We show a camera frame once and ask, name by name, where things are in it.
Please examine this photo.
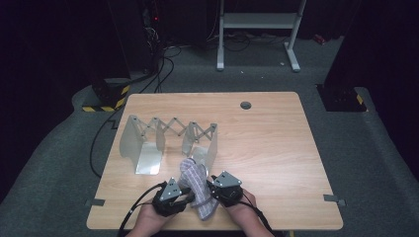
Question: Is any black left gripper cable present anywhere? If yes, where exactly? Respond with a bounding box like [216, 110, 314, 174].
[117, 181, 168, 237]

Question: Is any person's left hand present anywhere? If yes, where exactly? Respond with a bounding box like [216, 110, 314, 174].
[133, 200, 173, 232]

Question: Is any person's right hand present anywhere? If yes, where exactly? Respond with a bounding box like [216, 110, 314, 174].
[222, 189, 259, 229]

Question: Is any dark equipment rack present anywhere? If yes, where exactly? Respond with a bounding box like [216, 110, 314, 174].
[139, 0, 166, 75]

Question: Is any white metal stand frame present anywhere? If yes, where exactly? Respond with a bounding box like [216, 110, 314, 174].
[215, 0, 307, 73]

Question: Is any black cable bundle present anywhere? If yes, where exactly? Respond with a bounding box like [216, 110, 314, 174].
[206, 31, 292, 53]

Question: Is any white expandable metal bookend rack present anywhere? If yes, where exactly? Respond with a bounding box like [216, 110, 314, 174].
[119, 114, 219, 177]

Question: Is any long black floor cable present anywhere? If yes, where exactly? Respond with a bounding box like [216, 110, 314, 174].
[89, 45, 183, 180]

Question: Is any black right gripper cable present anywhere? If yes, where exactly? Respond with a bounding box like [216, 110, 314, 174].
[239, 199, 275, 235]

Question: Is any black hazard-striped stand base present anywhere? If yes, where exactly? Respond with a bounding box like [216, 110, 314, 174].
[81, 77, 132, 114]
[315, 83, 369, 114]

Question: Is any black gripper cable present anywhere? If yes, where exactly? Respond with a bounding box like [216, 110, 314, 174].
[117, 181, 168, 237]
[239, 199, 275, 235]

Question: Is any purple striped towel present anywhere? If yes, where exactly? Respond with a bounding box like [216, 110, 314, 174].
[177, 157, 220, 222]

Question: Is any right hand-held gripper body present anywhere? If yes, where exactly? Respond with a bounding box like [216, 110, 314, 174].
[210, 170, 245, 208]

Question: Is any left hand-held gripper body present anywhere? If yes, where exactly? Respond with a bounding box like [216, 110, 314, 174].
[151, 177, 186, 218]

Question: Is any grey tape strip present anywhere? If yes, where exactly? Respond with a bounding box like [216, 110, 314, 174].
[85, 197, 107, 208]
[322, 194, 347, 207]

